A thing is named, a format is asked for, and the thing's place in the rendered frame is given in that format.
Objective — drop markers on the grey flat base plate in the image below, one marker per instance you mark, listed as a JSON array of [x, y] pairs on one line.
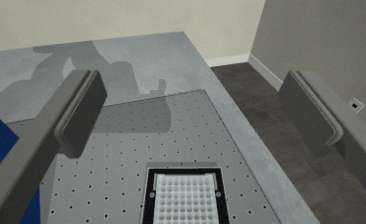
[[106, 184]]

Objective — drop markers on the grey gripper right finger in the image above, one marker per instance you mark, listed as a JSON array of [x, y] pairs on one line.
[[324, 121]]

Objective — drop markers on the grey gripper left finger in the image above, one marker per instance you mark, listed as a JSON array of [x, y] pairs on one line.
[[63, 126]]

